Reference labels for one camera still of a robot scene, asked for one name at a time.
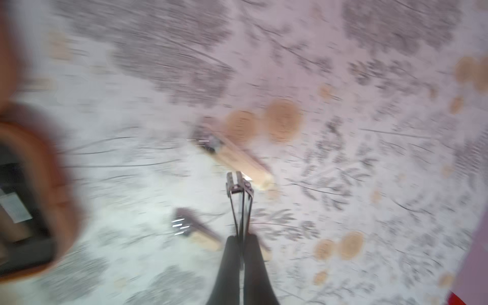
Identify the small silver nail tool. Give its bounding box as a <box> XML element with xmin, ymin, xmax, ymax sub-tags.
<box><xmin>171</xmin><ymin>208</ymin><xmax>222</xmax><ymax>252</ymax></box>

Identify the cream nail clipper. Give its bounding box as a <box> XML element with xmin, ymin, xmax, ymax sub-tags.
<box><xmin>188</xmin><ymin>117</ymin><xmax>275</xmax><ymax>191</ymax></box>

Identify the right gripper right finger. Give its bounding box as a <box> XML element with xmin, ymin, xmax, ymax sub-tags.
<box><xmin>243</xmin><ymin>234</ymin><xmax>279</xmax><ymax>305</ymax></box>

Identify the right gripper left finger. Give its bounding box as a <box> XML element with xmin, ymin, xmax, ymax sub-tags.
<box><xmin>207</xmin><ymin>236</ymin><xmax>241</xmax><ymax>305</ymax></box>

